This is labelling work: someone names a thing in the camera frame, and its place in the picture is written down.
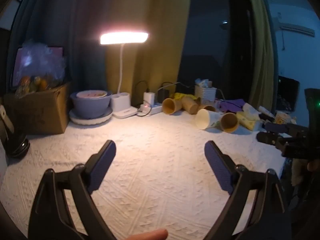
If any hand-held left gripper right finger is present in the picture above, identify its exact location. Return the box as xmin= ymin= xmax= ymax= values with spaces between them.
xmin=202 ymin=140 xmax=292 ymax=240

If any white textured tablecloth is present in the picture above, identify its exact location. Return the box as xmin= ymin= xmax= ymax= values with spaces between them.
xmin=0 ymin=109 xmax=292 ymax=240

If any dark grey curtain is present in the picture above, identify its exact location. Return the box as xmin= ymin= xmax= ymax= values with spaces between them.
xmin=7 ymin=0 xmax=121 ymax=101

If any yellow tissue pack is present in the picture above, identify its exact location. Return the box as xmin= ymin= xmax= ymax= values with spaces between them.
xmin=236 ymin=111 xmax=262 ymax=131

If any brown cardboard box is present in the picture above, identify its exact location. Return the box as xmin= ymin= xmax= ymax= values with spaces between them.
xmin=3 ymin=82 xmax=72 ymax=135

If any white paper cup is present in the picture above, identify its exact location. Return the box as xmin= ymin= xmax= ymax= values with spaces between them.
xmin=195 ymin=109 xmax=222 ymax=130

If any purple bowl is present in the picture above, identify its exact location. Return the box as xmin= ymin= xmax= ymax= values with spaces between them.
xmin=70 ymin=91 xmax=112 ymax=119

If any white printed mug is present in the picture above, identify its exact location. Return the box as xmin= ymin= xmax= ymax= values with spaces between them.
xmin=274 ymin=111 xmax=292 ymax=125

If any white plate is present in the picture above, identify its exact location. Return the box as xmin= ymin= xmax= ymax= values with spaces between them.
xmin=69 ymin=107 xmax=114 ymax=126

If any black round device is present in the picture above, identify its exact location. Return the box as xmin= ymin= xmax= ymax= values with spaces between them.
xmin=0 ymin=115 xmax=31 ymax=159

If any white desk lamp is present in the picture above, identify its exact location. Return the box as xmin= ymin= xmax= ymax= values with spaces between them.
xmin=100 ymin=32 xmax=150 ymax=120

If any clear plastic bag of fruit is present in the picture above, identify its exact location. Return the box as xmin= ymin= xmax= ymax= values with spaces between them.
xmin=14 ymin=39 xmax=67 ymax=98

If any tan cloth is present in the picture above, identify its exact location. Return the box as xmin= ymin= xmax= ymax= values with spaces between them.
xmin=291 ymin=158 xmax=309 ymax=187

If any black cable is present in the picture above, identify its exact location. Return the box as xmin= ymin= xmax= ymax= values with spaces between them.
xmin=135 ymin=80 xmax=150 ymax=106

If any yellow packet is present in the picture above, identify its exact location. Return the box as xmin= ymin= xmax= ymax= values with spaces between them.
xmin=172 ymin=92 xmax=198 ymax=103

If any white power strip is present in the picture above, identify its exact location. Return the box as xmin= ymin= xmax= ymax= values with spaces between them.
xmin=137 ymin=103 xmax=164 ymax=116

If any black power adapter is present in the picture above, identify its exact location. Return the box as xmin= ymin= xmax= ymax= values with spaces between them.
xmin=157 ymin=88 xmax=170 ymax=103

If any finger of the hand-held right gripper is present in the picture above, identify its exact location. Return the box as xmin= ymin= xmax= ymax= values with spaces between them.
xmin=256 ymin=131 xmax=297 ymax=147
xmin=264 ymin=122 xmax=310 ymax=135

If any white pink bowl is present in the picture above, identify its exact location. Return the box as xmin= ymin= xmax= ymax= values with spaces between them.
xmin=76 ymin=90 xmax=108 ymax=99

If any black monitor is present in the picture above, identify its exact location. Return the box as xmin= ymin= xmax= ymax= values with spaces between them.
xmin=276 ymin=75 xmax=300 ymax=112

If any white ribbed tissue holder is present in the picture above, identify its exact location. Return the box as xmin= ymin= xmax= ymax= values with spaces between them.
xmin=194 ymin=78 xmax=217 ymax=103

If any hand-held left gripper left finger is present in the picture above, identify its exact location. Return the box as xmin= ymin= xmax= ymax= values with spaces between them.
xmin=28 ymin=140 xmax=118 ymax=240

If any purple cloth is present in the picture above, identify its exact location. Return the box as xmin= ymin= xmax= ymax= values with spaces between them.
xmin=217 ymin=99 xmax=247 ymax=113

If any person's left hand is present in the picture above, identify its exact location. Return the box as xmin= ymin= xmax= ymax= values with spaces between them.
xmin=125 ymin=229 xmax=169 ymax=240

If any white charger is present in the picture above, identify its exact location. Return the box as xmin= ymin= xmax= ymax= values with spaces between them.
xmin=143 ymin=92 xmax=156 ymax=105

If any white air conditioner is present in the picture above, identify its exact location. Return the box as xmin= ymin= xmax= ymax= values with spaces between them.
xmin=273 ymin=22 xmax=316 ymax=38

